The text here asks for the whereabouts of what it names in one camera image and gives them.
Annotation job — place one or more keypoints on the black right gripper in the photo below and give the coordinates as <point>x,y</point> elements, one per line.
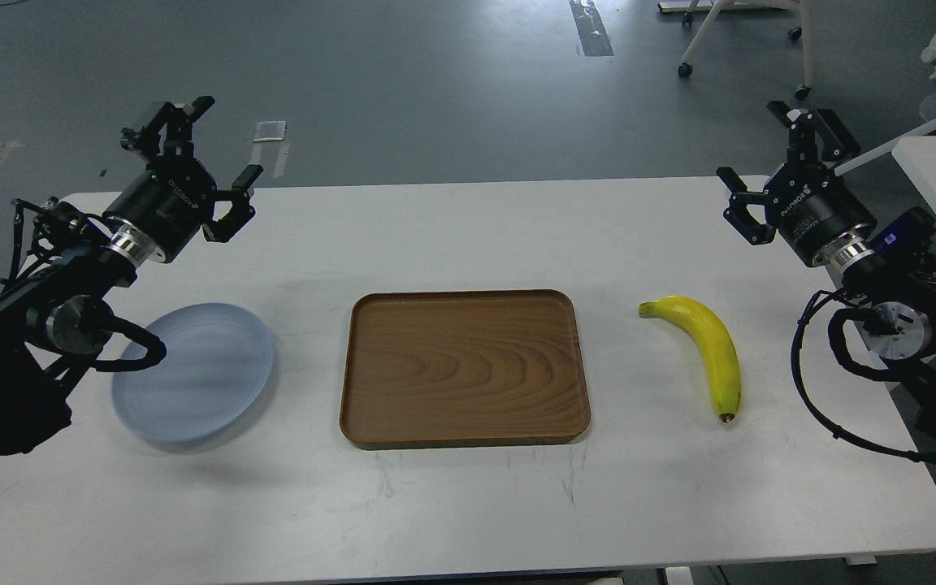
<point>809,206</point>

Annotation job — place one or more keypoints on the white floor marker patch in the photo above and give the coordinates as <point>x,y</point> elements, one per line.
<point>269,131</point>

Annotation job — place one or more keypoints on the light blue plate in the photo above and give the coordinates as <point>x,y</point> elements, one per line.
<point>219,359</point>

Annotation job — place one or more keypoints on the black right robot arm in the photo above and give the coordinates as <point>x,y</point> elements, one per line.
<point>885,329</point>

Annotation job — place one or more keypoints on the yellow banana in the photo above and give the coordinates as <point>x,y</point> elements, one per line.
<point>714,343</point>

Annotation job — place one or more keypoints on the brown wooden tray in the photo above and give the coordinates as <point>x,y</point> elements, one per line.
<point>479,368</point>

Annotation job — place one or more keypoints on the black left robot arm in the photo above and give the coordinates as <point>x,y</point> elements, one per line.
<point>55,324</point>

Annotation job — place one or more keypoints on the white wheeled chair base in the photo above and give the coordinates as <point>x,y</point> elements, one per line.
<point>719,42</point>

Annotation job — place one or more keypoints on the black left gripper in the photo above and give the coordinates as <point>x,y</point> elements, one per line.
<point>157,215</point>

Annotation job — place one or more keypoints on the grey floor tape strip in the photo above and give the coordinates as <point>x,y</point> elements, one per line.
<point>593,37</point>

